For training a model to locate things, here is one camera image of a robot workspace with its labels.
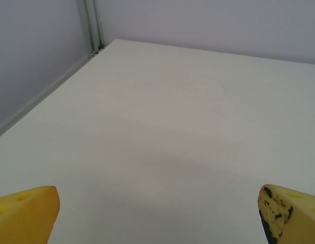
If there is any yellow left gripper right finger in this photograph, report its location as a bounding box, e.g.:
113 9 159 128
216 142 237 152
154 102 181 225
257 184 315 244

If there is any aluminium table side rail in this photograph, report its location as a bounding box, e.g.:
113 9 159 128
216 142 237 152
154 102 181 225
0 49 98 141

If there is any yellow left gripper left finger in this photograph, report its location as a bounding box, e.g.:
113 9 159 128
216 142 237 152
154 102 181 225
0 186 60 244

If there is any aluminium frame post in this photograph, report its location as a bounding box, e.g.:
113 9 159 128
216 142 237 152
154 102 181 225
76 0 106 55

